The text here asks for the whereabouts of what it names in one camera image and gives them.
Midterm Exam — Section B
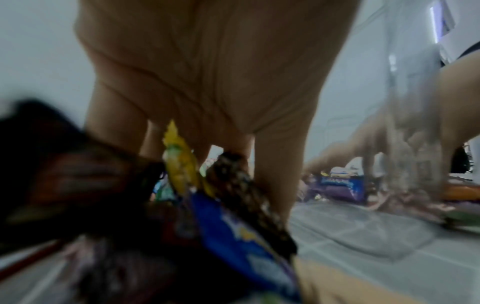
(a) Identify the person's left hand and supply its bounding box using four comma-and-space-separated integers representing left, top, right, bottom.
74, 0, 361, 224

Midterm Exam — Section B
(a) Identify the person's right hand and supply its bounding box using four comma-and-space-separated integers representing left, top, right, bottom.
303, 50, 480, 179

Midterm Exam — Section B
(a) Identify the small transparent plastic jar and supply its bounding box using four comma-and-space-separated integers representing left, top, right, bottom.
378, 0, 455, 200

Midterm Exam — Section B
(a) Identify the yellow candy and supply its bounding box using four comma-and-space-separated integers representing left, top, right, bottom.
160, 120, 203, 197

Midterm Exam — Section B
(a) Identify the pile of colourful candies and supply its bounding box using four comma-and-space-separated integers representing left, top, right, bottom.
0, 98, 480, 304

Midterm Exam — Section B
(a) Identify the black marker-tagged right wristband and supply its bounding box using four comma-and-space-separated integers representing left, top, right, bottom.
457, 40, 480, 61

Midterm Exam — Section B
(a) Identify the white metal frame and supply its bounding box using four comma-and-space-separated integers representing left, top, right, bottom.
427, 0, 480, 63

